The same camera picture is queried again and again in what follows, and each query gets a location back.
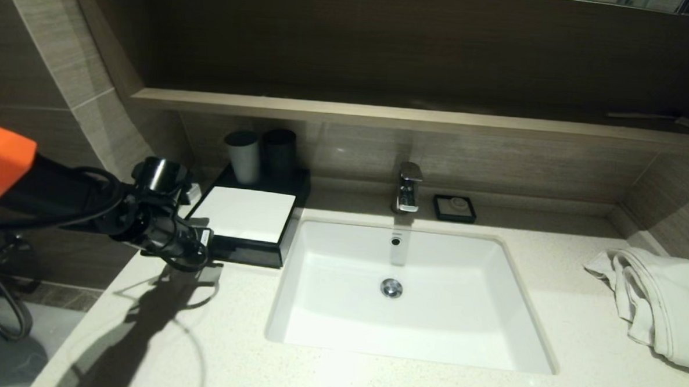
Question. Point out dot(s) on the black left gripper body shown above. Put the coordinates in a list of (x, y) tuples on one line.
[(174, 238)]

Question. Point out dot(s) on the black sliding drawer tray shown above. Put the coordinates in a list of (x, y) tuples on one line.
[(249, 253)]

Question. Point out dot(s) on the grey plastic cup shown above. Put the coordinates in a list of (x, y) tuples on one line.
[(244, 157)]

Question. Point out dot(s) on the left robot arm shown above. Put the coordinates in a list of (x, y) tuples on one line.
[(48, 195)]

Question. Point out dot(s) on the black drawer amenity box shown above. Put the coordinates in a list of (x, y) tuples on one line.
[(249, 250)]

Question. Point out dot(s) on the black plastic cup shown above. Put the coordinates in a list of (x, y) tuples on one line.
[(279, 153)]

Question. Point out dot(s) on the chrome sink drain plug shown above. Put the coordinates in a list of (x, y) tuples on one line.
[(391, 288)]

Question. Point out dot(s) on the chrome faucet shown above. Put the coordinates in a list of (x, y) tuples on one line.
[(407, 190)]

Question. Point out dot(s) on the black square soap dish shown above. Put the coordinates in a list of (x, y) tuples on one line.
[(437, 214)]

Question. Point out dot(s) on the round white soap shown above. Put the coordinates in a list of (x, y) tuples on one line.
[(457, 207)]

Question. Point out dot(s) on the white ceramic sink basin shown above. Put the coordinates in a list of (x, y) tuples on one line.
[(462, 303)]

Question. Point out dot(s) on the white crumpled towel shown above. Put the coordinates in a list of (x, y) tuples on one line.
[(665, 300)]

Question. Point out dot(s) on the wooden wall shelf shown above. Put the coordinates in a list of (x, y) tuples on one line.
[(383, 116)]

